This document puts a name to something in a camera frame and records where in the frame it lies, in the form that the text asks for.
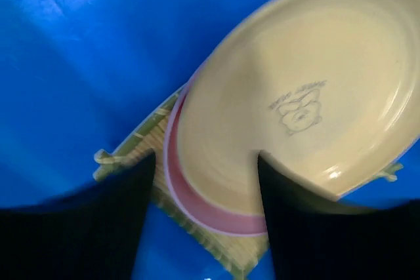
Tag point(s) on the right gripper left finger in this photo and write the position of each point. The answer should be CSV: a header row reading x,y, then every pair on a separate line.
x,y
93,233

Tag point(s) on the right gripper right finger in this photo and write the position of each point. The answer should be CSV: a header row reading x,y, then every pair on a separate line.
x,y
314,237

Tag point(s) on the bamboo placemat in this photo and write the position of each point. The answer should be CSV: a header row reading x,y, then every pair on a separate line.
x,y
240,257

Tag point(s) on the pink plastic plate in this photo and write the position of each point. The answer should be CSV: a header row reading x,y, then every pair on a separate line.
x,y
188,201

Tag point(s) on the orange plastic plate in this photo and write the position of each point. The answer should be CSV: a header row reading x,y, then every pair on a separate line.
x,y
328,88

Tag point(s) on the blue plastic bin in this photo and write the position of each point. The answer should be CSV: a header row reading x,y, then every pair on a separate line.
x,y
79,76

